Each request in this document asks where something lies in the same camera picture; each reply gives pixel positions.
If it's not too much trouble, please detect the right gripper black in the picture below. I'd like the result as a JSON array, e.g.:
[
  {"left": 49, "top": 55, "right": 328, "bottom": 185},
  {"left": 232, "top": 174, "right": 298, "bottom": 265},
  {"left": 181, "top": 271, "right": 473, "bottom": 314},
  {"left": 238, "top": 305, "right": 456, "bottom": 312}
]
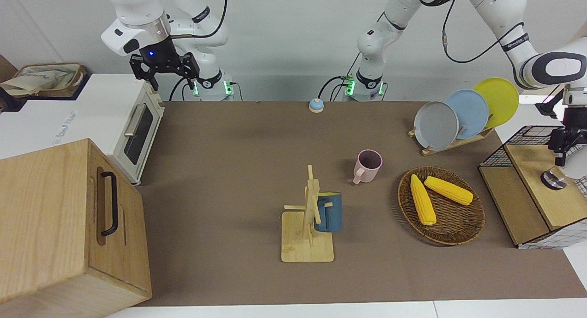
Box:
[{"left": 130, "top": 33, "right": 201, "bottom": 91}]

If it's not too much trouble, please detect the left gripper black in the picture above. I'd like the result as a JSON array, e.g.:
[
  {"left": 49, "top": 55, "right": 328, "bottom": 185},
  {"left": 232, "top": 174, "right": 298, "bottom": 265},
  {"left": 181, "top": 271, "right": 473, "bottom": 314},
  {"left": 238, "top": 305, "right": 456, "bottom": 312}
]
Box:
[{"left": 548, "top": 118, "right": 587, "bottom": 167}]

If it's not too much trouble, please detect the pink ceramic mug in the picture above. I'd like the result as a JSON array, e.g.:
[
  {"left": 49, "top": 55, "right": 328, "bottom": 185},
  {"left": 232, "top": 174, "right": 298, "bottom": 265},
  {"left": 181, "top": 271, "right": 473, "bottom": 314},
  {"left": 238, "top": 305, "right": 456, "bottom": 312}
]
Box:
[{"left": 352, "top": 149, "right": 383, "bottom": 185}]

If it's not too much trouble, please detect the white toaster oven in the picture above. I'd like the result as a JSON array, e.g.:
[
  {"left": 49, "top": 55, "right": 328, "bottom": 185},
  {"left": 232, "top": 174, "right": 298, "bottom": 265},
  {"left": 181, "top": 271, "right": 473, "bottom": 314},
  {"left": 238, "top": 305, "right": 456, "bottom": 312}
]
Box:
[{"left": 0, "top": 73, "right": 165, "bottom": 185}]

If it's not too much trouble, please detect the yellow plate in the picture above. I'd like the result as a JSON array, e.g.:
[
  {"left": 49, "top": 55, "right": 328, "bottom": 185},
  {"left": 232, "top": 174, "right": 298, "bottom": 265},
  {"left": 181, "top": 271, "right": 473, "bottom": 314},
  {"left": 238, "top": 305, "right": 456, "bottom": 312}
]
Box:
[{"left": 472, "top": 78, "right": 520, "bottom": 128}]

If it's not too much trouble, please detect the brown storage basket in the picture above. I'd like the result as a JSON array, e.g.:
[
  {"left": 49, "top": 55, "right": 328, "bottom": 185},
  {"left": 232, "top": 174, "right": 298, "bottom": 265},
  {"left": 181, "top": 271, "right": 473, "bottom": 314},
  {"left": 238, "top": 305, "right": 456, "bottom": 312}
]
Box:
[{"left": 11, "top": 62, "right": 88, "bottom": 98}]

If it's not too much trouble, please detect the wooden plate rack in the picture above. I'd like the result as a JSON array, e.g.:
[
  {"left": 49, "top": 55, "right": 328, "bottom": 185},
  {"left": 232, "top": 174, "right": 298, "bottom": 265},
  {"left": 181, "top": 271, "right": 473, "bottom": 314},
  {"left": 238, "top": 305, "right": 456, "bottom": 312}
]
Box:
[{"left": 408, "top": 125, "right": 495, "bottom": 156}]

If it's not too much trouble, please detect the light blue plate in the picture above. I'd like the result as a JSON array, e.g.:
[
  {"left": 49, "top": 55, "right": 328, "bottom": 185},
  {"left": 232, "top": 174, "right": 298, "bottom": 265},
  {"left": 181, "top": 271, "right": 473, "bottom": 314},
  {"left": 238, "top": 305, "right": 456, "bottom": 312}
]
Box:
[{"left": 445, "top": 89, "right": 489, "bottom": 139}]

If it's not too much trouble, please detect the beige cloth bag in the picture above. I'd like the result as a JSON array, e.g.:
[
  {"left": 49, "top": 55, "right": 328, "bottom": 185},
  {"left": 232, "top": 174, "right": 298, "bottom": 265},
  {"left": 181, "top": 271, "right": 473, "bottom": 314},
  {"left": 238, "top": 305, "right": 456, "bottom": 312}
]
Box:
[{"left": 0, "top": 65, "right": 81, "bottom": 96}]

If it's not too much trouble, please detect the yellow corn cob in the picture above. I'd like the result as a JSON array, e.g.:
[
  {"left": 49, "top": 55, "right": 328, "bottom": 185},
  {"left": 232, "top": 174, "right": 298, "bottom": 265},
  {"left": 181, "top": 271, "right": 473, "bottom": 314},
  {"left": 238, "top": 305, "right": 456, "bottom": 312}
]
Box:
[
  {"left": 410, "top": 174, "right": 437, "bottom": 226},
  {"left": 424, "top": 176, "right": 474, "bottom": 206}
]

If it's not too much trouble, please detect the grey plate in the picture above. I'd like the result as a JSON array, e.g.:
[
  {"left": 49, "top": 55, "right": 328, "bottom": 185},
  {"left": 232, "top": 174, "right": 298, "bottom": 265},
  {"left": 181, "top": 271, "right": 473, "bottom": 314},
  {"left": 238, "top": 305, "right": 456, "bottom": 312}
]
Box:
[{"left": 414, "top": 101, "right": 459, "bottom": 151}]

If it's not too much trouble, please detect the round wicker basket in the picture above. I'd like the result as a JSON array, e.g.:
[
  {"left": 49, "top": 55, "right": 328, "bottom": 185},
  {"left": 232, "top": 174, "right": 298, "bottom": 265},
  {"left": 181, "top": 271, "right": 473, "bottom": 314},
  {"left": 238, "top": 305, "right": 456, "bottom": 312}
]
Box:
[{"left": 398, "top": 166, "right": 485, "bottom": 246}]

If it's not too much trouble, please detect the wooden cabinet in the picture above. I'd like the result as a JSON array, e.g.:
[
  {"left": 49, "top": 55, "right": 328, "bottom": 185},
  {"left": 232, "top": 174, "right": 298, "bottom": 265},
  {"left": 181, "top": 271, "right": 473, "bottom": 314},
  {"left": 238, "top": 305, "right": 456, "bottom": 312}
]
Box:
[{"left": 0, "top": 138, "right": 153, "bottom": 318}]

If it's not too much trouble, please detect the brown table mat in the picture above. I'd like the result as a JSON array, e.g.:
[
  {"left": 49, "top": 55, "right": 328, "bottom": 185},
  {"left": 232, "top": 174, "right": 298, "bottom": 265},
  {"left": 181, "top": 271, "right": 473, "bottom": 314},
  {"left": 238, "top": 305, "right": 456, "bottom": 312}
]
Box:
[{"left": 135, "top": 101, "right": 587, "bottom": 307}]

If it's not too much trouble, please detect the dark blue mug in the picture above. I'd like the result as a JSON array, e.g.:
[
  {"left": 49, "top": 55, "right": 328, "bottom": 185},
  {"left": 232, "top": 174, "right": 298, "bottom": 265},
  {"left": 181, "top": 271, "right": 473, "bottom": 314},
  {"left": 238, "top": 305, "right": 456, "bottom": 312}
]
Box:
[{"left": 313, "top": 193, "right": 343, "bottom": 233}]

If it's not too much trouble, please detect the wooden mug tree stand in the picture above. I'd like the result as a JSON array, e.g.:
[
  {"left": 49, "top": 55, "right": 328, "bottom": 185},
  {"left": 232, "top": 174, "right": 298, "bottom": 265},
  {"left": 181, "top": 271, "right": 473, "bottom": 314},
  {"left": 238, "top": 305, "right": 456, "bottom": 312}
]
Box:
[{"left": 281, "top": 165, "right": 335, "bottom": 263}]

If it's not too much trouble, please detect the black base power cable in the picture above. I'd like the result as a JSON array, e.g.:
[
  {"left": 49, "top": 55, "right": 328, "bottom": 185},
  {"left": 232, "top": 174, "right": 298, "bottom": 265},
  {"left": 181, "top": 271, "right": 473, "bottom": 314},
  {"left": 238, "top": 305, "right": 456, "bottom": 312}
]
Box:
[
  {"left": 319, "top": 75, "right": 351, "bottom": 102},
  {"left": 169, "top": 77, "right": 195, "bottom": 102}
]

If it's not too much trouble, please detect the black camera stand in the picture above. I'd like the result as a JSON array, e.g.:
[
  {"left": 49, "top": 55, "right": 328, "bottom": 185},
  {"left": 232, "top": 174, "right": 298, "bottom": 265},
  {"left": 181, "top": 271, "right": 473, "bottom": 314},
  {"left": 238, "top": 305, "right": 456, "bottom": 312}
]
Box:
[{"left": 534, "top": 86, "right": 565, "bottom": 118}]

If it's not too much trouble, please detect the silver oven door handle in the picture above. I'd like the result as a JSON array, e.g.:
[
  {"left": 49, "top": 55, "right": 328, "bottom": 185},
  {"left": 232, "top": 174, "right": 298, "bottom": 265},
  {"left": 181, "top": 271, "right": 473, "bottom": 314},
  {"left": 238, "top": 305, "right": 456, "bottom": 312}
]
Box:
[{"left": 124, "top": 104, "right": 146, "bottom": 137}]

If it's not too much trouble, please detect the wire rack with wooden shelves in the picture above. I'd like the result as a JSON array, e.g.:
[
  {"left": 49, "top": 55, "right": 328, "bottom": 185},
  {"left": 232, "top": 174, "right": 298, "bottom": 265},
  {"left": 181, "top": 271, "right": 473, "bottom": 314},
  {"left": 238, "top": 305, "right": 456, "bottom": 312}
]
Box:
[{"left": 478, "top": 125, "right": 587, "bottom": 250}]

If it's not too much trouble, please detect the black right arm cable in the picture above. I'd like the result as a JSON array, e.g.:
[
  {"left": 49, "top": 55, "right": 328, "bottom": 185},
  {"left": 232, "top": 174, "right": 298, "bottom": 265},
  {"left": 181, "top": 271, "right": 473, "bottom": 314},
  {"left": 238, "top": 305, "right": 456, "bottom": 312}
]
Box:
[{"left": 172, "top": 0, "right": 228, "bottom": 39}]

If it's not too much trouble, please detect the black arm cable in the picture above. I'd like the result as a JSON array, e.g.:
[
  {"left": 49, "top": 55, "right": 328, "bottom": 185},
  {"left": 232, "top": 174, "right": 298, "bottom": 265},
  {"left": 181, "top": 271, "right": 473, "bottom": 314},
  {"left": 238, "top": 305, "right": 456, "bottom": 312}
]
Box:
[
  {"left": 172, "top": 0, "right": 228, "bottom": 39},
  {"left": 440, "top": 0, "right": 526, "bottom": 64}
]

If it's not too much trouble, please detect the black cabinet handle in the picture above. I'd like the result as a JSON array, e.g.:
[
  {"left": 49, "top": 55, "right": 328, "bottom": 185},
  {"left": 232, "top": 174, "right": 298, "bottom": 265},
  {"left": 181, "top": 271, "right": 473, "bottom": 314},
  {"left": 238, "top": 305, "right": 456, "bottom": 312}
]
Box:
[{"left": 100, "top": 171, "right": 119, "bottom": 237}]

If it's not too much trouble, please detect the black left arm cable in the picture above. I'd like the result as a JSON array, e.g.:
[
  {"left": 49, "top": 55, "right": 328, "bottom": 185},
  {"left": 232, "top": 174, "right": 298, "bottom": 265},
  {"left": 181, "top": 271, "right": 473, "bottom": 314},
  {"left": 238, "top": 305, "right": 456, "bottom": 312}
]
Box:
[{"left": 440, "top": 0, "right": 526, "bottom": 64}]

